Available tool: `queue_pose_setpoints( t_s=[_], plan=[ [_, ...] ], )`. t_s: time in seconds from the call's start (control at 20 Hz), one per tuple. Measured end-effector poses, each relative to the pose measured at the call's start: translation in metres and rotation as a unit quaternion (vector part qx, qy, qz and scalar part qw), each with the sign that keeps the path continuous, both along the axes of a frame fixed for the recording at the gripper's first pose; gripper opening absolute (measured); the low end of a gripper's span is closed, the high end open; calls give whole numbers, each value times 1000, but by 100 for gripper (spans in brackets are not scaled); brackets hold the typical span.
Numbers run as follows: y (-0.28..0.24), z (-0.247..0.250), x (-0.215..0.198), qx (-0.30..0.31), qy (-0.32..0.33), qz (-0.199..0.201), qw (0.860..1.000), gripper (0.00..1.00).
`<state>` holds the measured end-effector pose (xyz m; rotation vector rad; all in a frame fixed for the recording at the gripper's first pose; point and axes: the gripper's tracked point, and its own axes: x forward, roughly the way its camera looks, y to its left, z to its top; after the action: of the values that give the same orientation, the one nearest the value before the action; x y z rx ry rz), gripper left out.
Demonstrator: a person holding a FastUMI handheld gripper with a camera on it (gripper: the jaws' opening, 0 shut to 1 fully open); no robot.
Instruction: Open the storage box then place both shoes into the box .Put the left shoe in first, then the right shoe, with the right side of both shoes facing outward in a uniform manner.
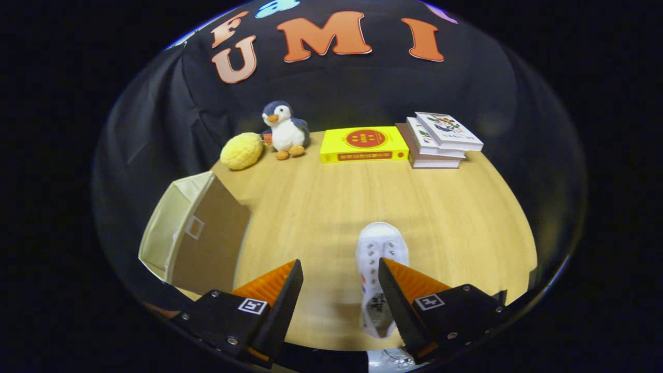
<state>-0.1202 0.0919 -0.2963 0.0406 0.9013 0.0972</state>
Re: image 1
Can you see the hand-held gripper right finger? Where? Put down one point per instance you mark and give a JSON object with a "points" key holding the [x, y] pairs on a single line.
{"points": [[404, 316]]}

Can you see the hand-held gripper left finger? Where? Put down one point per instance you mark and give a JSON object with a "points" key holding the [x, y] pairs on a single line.
{"points": [[282, 316]]}

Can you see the white canvas shoe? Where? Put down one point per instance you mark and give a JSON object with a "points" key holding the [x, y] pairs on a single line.
{"points": [[380, 243]]}

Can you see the brown fabric storage box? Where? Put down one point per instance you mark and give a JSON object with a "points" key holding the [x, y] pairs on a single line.
{"points": [[207, 243]]}

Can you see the brown cover book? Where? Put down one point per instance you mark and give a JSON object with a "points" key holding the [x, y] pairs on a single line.
{"points": [[435, 163]]}

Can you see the yellow bun plush toy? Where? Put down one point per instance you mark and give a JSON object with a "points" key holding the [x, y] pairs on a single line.
{"points": [[241, 151]]}

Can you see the yellow book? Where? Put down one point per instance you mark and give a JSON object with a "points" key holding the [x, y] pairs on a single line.
{"points": [[362, 142]]}

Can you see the penguin plush toy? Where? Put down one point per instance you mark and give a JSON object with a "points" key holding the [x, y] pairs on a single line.
{"points": [[286, 132]]}

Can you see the white illustrated cover book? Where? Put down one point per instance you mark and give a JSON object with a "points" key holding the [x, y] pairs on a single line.
{"points": [[448, 129]]}

